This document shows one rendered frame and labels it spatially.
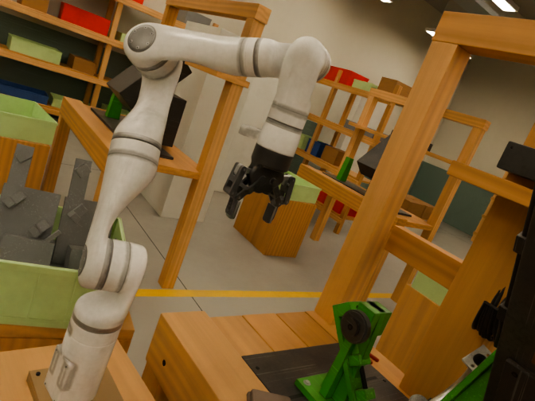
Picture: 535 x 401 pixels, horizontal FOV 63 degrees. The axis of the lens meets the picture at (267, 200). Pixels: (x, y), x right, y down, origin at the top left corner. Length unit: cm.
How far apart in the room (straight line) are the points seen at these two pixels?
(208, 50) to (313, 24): 847
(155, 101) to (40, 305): 62
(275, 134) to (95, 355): 52
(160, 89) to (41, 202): 64
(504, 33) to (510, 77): 1124
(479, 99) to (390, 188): 1141
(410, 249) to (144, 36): 102
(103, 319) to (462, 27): 122
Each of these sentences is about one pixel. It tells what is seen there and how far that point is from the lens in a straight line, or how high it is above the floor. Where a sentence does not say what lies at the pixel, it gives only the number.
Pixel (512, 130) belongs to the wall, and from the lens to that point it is 1219.
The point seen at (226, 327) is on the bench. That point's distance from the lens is 131.
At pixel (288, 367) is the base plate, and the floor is 90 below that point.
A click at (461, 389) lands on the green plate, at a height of 117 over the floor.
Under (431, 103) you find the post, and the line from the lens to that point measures 144.
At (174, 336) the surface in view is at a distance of 118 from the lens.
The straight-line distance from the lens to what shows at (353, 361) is 110.
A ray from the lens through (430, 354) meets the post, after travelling 138.
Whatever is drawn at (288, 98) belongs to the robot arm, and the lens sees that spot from 79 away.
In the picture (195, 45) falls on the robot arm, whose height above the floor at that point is 156.
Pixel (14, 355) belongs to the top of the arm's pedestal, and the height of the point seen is 85.
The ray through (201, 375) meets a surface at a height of 90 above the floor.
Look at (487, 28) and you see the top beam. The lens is 145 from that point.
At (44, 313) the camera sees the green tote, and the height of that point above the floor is 83.
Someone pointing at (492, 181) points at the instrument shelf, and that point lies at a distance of 117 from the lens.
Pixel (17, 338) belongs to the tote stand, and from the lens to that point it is 132.
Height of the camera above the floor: 154
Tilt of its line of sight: 13 degrees down
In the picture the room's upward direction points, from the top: 21 degrees clockwise
